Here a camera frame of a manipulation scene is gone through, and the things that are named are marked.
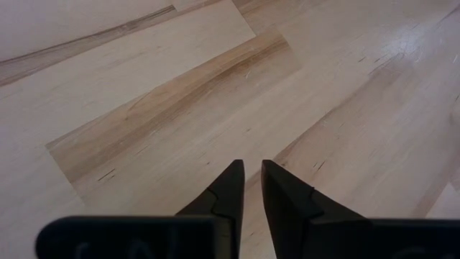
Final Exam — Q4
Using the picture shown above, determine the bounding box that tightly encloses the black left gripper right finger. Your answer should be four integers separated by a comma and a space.
261, 159, 460, 259

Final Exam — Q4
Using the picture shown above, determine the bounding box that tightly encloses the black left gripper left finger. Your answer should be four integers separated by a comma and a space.
34, 159, 246, 259

